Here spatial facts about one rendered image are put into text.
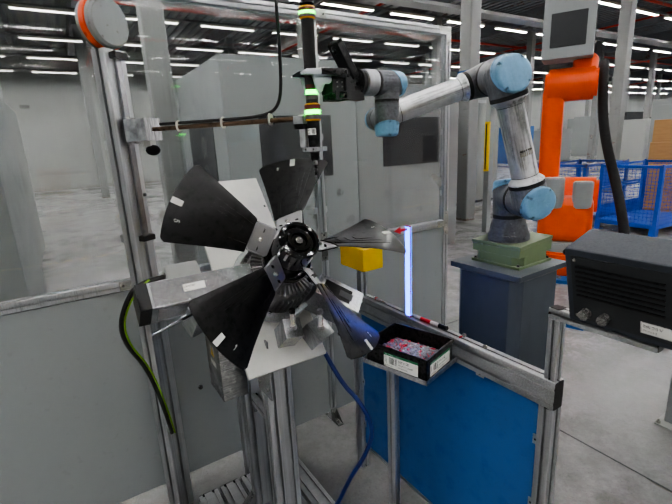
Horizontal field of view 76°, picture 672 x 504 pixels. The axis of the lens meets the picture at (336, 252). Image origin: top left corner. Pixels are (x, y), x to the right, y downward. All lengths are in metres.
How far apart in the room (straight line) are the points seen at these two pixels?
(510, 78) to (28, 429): 2.04
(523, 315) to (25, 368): 1.79
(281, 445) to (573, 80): 4.34
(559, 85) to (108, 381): 4.54
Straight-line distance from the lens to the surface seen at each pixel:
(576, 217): 4.91
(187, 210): 1.22
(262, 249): 1.23
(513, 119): 1.51
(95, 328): 1.89
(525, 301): 1.68
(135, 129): 1.58
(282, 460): 1.62
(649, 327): 1.08
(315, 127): 1.22
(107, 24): 1.69
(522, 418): 1.39
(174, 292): 1.22
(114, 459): 2.15
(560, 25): 5.00
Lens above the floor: 1.48
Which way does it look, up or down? 14 degrees down
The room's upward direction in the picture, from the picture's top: 3 degrees counter-clockwise
